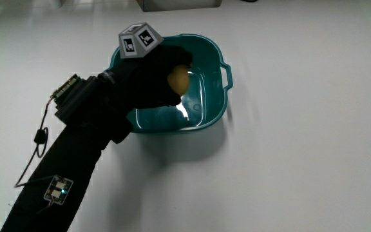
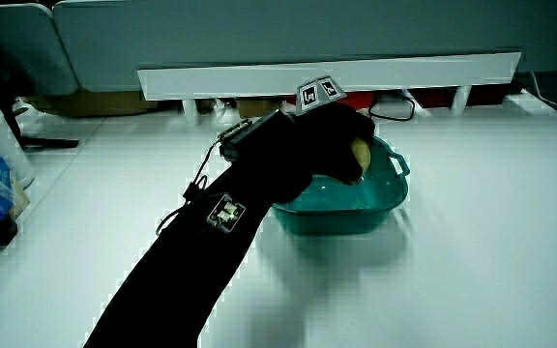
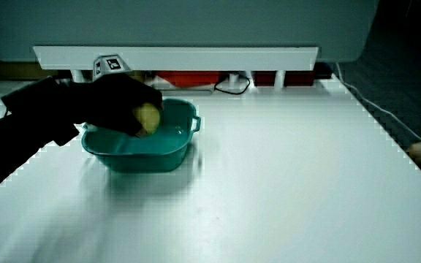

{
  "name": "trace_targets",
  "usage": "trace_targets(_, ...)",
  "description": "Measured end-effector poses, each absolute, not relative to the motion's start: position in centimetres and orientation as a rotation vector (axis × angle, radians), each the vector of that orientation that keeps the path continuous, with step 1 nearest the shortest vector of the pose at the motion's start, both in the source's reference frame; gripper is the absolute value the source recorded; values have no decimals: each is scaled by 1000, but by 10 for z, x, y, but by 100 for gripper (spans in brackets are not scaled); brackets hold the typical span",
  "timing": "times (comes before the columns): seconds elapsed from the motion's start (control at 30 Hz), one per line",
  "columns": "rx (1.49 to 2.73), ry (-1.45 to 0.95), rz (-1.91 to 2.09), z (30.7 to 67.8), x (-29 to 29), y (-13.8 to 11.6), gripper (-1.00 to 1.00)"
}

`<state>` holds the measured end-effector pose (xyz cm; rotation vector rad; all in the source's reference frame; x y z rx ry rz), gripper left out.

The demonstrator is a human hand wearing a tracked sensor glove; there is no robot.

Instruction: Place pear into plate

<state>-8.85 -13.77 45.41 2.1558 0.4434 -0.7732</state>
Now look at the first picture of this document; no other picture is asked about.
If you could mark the person's left hand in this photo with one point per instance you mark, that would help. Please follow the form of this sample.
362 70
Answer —
143 83

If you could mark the yellow pear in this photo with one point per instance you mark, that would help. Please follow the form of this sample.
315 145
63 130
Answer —
179 80

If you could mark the teal plastic basin plate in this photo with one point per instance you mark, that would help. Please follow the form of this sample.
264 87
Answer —
209 80

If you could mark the person's left forearm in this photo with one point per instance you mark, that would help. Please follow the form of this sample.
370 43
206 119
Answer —
69 154

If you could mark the black wrist sensor box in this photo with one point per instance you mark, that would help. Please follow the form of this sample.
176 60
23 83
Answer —
76 98

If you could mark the grey metal box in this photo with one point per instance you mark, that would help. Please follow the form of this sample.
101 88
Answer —
179 4

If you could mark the small white circuit board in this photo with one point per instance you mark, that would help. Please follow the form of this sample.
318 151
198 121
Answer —
58 190

